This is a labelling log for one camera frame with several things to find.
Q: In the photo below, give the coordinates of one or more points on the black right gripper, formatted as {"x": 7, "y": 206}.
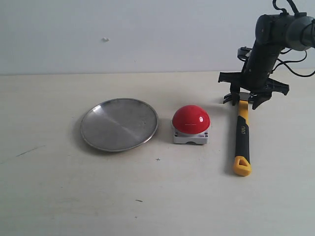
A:
{"x": 255, "y": 74}

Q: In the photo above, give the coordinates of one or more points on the yellow black claw hammer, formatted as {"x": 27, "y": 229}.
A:
{"x": 241, "y": 166}

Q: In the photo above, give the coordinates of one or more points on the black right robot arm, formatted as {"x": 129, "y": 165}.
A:
{"x": 273, "y": 33}

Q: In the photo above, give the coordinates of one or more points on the red dome push button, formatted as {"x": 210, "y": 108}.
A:
{"x": 190, "y": 125}

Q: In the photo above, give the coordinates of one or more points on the round steel plate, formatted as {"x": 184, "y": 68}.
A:
{"x": 119, "y": 124}

